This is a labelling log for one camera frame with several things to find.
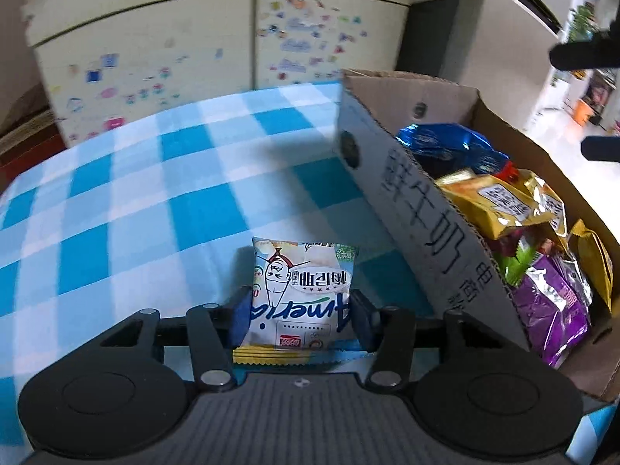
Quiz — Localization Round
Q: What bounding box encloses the grey refrigerator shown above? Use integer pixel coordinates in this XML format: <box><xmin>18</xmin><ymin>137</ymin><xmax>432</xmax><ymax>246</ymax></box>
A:
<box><xmin>392</xmin><ymin>0</ymin><xmax>567</xmax><ymax>131</ymax></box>

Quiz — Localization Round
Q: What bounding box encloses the blue snack packet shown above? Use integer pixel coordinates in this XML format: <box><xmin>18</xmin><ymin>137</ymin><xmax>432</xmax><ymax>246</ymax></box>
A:
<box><xmin>396</xmin><ymin>123</ymin><xmax>512</xmax><ymax>180</ymax></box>

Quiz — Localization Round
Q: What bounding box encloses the yellow snack packet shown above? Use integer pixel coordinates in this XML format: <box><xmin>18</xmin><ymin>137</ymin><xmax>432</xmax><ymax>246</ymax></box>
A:
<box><xmin>436</xmin><ymin>169</ymin><xmax>553</xmax><ymax>240</ymax></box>
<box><xmin>504</xmin><ymin>169</ymin><xmax>570</xmax><ymax>238</ymax></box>

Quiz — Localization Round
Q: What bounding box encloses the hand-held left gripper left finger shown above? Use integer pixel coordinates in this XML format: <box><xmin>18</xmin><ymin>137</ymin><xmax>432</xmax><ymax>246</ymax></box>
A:
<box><xmin>99</xmin><ymin>287</ymin><xmax>253</xmax><ymax>391</ymax></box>

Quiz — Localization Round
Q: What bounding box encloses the blue white checkered tablecloth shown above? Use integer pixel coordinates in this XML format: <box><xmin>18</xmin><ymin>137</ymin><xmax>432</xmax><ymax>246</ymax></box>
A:
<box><xmin>0</xmin><ymin>80</ymin><xmax>620</xmax><ymax>465</ymax></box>

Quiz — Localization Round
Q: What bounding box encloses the gold snack packet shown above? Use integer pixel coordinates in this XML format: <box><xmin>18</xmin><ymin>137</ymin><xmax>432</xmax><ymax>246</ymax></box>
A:
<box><xmin>567</xmin><ymin>220</ymin><xmax>615</xmax><ymax>313</ymax></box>

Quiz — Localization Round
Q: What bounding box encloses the white printed snack packet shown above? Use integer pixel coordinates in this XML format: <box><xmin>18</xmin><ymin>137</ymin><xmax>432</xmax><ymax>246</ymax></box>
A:
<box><xmin>232</xmin><ymin>236</ymin><xmax>369</xmax><ymax>366</ymax></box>

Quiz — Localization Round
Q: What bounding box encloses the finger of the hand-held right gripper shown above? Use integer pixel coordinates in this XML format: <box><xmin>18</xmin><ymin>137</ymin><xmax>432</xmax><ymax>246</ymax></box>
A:
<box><xmin>581</xmin><ymin>136</ymin><xmax>620</xmax><ymax>162</ymax></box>
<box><xmin>549</xmin><ymin>34</ymin><xmax>620</xmax><ymax>71</ymax></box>

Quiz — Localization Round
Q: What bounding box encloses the red cardboard box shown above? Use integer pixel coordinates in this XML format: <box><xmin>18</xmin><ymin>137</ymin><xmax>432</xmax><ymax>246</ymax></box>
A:
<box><xmin>0</xmin><ymin>82</ymin><xmax>69</xmax><ymax>189</ymax></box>

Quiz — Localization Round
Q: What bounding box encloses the orange bucket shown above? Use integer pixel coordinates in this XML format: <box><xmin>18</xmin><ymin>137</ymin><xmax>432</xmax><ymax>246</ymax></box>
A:
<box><xmin>574</xmin><ymin>97</ymin><xmax>599</xmax><ymax>124</ymax></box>

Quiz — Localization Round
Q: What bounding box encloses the green snack packet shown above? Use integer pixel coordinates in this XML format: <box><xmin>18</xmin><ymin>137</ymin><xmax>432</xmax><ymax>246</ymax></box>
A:
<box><xmin>494</xmin><ymin>239</ymin><xmax>538</xmax><ymax>286</ymax></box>

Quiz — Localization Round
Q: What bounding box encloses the green potted plant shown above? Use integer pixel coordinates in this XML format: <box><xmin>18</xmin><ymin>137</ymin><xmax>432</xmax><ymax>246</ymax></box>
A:
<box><xmin>567</xmin><ymin>2</ymin><xmax>601</xmax><ymax>44</ymax></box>

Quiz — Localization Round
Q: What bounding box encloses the white cabinet with stickers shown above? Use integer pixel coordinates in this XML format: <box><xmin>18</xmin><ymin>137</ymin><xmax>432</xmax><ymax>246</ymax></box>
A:
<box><xmin>19</xmin><ymin>0</ymin><xmax>417</xmax><ymax>148</ymax></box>

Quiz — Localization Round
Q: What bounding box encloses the brown cardboard box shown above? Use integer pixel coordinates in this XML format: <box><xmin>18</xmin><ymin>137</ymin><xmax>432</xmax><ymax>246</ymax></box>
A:
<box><xmin>334</xmin><ymin>69</ymin><xmax>620</xmax><ymax>403</ymax></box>

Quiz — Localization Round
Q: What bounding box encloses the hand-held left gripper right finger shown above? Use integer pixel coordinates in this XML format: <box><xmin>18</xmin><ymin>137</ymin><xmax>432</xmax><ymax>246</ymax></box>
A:
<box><xmin>350</xmin><ymin>289</ymin><xmax>531</xmax><ymax>391</ymax></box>

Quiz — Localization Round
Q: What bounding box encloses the purple snack packet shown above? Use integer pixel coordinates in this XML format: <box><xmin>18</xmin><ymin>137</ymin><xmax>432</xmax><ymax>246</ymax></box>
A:
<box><xmin>511</xmin><ymin>252</ymin><xmax>592</xmax><ymax>369</ymax></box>

